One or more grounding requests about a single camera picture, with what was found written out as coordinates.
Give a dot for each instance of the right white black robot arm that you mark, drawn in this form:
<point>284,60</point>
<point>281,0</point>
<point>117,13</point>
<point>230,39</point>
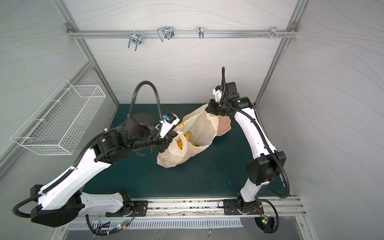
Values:
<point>264,172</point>

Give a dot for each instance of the aluminium top crossbar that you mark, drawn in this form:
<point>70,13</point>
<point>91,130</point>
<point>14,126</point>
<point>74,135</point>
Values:
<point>179,34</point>

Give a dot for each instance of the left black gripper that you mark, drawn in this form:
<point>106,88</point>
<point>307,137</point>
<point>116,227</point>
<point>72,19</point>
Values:
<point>165,140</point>

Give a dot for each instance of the white wire basket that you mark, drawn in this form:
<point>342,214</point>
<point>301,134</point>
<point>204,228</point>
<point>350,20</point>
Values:
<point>58,125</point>

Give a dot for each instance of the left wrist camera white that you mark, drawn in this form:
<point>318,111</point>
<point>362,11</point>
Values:
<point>168,121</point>

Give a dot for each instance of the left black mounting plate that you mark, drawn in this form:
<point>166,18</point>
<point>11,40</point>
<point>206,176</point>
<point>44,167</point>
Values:
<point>136,208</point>

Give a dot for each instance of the metal hook clamp left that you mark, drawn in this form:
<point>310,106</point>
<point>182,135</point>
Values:
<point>135,40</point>

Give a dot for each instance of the metal hook clamp small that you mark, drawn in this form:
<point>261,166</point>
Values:
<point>201,32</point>

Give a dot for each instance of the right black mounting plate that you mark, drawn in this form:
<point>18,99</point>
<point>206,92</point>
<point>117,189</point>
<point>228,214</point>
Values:
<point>239,207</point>

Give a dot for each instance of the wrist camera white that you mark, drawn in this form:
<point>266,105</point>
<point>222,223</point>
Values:
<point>218,93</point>
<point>168,121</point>

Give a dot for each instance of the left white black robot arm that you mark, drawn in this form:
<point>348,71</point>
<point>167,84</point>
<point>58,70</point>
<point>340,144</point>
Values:
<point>61,201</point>

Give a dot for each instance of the metal bracket clamp right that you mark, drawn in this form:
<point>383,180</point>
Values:
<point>274,33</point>

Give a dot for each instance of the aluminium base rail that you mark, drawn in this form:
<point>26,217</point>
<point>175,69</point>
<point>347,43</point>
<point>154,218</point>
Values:
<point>195,207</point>

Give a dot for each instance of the cream banana-print plastic bag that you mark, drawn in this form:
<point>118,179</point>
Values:
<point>195,134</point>

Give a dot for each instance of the pink scalloped fruit bowl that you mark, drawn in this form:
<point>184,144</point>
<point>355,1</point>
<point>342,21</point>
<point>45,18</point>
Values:
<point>224,125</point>

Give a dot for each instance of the white slotted cable duct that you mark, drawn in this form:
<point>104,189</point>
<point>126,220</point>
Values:
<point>149,224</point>

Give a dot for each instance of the black mounting plate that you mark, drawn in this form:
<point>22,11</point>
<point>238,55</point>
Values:
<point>136,208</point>
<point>239,207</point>

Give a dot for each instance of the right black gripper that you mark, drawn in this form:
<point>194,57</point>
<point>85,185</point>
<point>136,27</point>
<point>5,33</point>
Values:
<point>212,108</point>

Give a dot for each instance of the metal hook clamp middle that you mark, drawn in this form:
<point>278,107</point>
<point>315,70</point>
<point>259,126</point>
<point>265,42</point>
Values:
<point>165,33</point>

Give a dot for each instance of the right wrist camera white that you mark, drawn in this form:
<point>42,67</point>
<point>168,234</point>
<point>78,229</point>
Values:
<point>218,93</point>

